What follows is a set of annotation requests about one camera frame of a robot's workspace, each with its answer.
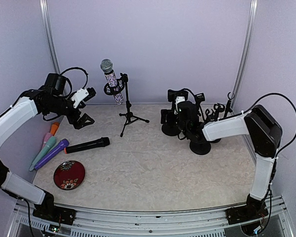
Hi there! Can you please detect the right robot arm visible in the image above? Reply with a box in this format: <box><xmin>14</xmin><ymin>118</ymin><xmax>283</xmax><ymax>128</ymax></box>
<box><xmin>161</xmin><ymin>101</ymin><xmax>283</xmax><ymax>219</ymax></box>

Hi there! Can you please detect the black stand of purple microphone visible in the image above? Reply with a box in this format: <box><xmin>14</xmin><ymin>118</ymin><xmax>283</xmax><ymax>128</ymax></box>
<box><xmin>194</xmin><ymin>93</ymin><xmax>205</xmax><ymax>121</ymax></box>

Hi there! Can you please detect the teal microphone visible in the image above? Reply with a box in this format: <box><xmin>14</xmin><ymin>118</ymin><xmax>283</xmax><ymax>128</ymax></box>
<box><xmin>29</xmin><ymin>136</ymin><xmax>57</xmax><ymax>171</ymax></box>

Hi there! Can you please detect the front aluminium rail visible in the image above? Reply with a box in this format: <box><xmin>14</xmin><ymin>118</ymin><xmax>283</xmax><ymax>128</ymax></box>
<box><xmin>12</xmin><ymin>195</ymin><xmax>294</xmax><ymax>237</ymax></box>

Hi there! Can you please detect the black tripod stand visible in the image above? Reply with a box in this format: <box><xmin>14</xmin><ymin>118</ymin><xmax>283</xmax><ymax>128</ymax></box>
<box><xmin>117</xmin><ymin>73</ymin><xmax>150</xmax><ymax>137</ymax></box>

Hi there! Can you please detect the orange microphone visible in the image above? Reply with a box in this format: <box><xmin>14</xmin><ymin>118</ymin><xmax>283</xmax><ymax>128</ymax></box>
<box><xmin>50</xmin><ymin>122</ymin><xmax>60</xmax><ymax>136</ymax></box>

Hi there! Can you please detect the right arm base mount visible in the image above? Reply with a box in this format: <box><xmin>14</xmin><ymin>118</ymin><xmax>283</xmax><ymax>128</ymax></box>
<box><xmin>225</xmin><ymin>205</ymin><xmax>269</xmax><ymax>225</ymax></box>

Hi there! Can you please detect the purple-head microphone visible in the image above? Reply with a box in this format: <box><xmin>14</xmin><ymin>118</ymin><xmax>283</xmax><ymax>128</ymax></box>
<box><xmin>34</xmin><ymin>139</ymin><xmax>69</xmax><ymax>170</ymax></box>

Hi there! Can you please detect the right aluminium frame post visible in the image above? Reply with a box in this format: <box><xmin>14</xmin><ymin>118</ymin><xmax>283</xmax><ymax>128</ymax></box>
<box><xmin>231</xmin><ymin>0</ymin><xmax>258</xmax><ymax>108</ymax></box>

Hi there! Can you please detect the left aluminium frame post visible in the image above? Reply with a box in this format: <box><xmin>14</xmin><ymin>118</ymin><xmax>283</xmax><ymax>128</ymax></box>
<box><xmin>39</xmin><ymin>0</ymin><xmax>61</xmax><ymax>74</ymax></box>

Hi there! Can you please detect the pink microphone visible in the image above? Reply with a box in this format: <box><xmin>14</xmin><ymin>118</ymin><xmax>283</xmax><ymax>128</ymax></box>
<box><xmin>41</xmin><ymin>132</ymin><xmax>53</xmax><ymax>148</ymax></box>

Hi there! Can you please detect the red floral plate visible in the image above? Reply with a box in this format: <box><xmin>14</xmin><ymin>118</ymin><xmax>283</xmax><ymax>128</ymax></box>
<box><xmin>53</xmin><ymin>160</ymin><xmax>86</xmax><ymax>191</ymax></box>

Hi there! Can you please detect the black stand of pink microphone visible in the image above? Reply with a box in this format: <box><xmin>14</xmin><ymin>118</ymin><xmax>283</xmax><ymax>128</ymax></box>
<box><xmin>214</xmin><ymin>103</ymin><xmax>225</xmax><ymax>120</ymax></box>

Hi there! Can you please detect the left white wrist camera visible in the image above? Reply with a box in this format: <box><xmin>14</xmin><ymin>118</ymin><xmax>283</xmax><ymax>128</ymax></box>
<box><xmin>70</xmin><ymin>87</ymin><xmax>96</xmax><ymax>109</ymax></box>

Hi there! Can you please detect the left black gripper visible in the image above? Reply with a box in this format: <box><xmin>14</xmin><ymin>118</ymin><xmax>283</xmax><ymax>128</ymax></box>
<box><xmin>44</xmin><ymin>95</ymin><xmax>94</xmax><ymax>129</ymax></box>

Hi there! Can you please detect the black stand of orange microphone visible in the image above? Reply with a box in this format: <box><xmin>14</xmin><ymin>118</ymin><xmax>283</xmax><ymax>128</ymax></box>
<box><xmin>223</xmin><ymin>92</ymin><xmax>235</xmax><ymax>118</ymax></box>

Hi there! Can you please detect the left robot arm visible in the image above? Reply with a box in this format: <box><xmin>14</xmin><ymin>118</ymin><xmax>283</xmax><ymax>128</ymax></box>
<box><xmin>0</xmin><ymin>73</ymin><xmax>96</xmax><ymax>220</ymax></box>

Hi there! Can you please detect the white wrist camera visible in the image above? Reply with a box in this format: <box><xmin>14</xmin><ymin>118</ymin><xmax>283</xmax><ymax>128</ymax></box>
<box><xmin>174</xmin><ymin>96</ymin><xmax>186</xmax><ymax>115</ymax></box>
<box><xmin>70</xmin><ymin>87</ymin><xmax>96</xmax><ymax>109</ymax></box>

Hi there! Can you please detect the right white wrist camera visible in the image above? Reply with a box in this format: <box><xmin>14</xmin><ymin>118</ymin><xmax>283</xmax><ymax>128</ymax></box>
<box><xmin>174</xmin><ymin>96</ymin><xmax>186</xmax><ymax>115</ymax></box>

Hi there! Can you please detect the black microphone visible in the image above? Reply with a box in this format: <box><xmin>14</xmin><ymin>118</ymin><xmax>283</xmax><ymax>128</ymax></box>
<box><xmin>64</xmin><ymin>137</ymin><xmax>110</xmax><ymax>154</ymax></box>

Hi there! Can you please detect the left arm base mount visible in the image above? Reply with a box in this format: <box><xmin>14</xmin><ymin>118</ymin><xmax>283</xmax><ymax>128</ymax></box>
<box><xmin>33</xmin><ymin>206</ymin><xmax>76</xmax><ymax>226</ymax></box>

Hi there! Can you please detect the black stand of teal microphone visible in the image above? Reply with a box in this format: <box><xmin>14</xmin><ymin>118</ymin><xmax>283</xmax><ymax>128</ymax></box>
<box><xmin>189</xmin><ymin>108</ymin><xmax>213</xmax><ymax>156</ymax></box>

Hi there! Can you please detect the aluminium frame post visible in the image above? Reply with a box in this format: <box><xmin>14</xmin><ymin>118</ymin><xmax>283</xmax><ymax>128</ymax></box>
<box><xmin>39</xmin><ymin>0</ymin><xmax>61</xmax><ymax>74</ymax></box>
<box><xmin>231</xmin><ymin>0</ymin><xmax>258</xmax><ymax>108</ymax></box>

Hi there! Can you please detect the glitter silver-head microphone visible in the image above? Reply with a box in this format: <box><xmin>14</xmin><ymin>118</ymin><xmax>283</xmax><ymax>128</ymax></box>
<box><xmin>100</xmin><ymin>59</ymin><xmax>124</xmax><ymax>105</ymax></box>

